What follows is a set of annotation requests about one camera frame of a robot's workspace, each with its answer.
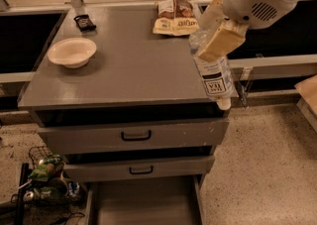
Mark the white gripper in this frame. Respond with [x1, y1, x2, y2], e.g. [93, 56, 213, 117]
[196, 0, 297, 62]

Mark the clear plastic water bottle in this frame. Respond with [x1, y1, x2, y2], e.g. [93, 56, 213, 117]
[189, 28, 233, 111]

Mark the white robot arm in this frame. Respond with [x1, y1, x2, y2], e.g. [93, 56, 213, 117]
[196, 0, 299, 61]

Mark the grey drawer cabinet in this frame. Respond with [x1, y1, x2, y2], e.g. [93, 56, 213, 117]
[17, 2, 239, 225]

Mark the grey top drawer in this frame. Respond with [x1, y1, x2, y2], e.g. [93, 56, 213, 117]
[39, 118, 229, 155]

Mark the grey open bottom drawer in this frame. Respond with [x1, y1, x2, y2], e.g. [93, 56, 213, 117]
[83, 175, 205, 225]

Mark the grey middle drawer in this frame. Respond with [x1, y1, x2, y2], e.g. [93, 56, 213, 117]
[64, 156, 214, 182]

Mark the brown and yellow snack bag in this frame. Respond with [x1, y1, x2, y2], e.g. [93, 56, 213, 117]
[153, 0, 199, 37]

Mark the cardboard box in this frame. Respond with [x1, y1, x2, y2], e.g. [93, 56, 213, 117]
[295, 75, 317, 116]

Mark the small black snack packet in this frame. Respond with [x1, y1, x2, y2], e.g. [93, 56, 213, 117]
[73, 14, 96, 32]

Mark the white bowl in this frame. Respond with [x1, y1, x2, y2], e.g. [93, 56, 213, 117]
[48, 38, 97, 68]

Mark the green chip bag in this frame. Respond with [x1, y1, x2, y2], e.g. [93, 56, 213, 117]
[29, 155, 64, 181]

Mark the black wire basket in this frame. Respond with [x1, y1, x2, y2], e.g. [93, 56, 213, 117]
[11, 146, 83, 204]

